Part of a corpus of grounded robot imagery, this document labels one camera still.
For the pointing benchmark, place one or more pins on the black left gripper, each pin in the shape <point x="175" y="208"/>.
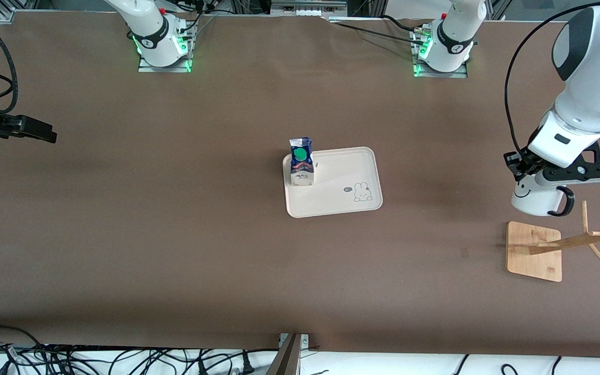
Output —
<point x="520" y="165"/>

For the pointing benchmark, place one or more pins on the white smiley face mug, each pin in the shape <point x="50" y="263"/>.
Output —
<point x="537" y="200"/>

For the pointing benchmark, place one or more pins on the blue white milk carton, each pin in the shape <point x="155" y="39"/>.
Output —
<point x="301" y="166"/>

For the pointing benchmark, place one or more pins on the cream rabbit print tray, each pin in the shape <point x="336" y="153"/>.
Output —
<point x="341" y="200"/>

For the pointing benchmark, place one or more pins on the wooden mug rack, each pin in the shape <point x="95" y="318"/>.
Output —
<point x="532" y="260"/>

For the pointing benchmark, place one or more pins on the grey power strip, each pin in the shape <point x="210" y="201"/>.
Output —
<point x="308" y="9"/>

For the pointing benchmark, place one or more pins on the black power plug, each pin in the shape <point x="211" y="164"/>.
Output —
<point x="247" y="367"/>

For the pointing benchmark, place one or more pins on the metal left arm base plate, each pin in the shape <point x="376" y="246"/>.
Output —
<point x="456" y="75"/>

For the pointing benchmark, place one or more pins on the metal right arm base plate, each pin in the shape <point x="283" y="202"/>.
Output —
<point x="164" y="69"/>

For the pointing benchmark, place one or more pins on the small metal bracket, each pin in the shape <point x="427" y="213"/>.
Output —
<point x="305" y="341"/>

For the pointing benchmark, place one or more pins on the dark metal post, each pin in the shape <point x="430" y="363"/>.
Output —
<point x="285" y="362"/>

